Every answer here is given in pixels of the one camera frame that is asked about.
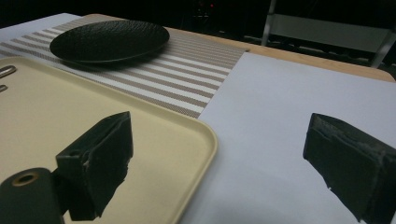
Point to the beige tray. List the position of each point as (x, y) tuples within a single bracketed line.
[(62, 118)]

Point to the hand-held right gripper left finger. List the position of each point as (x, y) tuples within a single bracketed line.
[(102, 168)]

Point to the white metal stand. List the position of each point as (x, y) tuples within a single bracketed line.
[(327, 31)]

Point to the black textured plate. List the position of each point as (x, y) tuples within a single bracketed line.
[(109, 40)]

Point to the silver table knife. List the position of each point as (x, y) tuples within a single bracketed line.
[(6, 71)]

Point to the white paper sheet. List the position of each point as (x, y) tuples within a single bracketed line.
[(280, 109)]

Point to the striped placemat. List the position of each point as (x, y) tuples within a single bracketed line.
[(186, 77)]

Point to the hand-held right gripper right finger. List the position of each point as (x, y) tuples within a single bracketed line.
[(351, 168)]

